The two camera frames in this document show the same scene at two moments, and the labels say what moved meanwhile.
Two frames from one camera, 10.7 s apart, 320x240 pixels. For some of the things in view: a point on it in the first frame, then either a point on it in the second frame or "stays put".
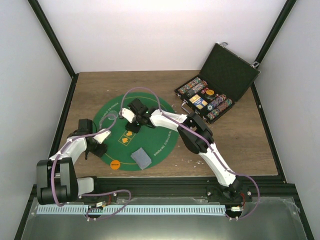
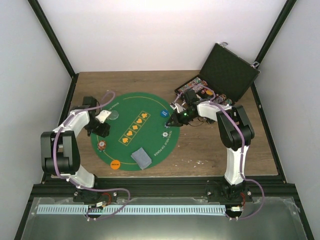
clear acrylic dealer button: (112, 115) stays put
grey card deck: (141, 158) stays put
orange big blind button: (115, 164) stays put
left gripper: (100, 152) → (102, 132)
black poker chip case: (225, 76) stays put
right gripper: (134, 130) → (177, 122)
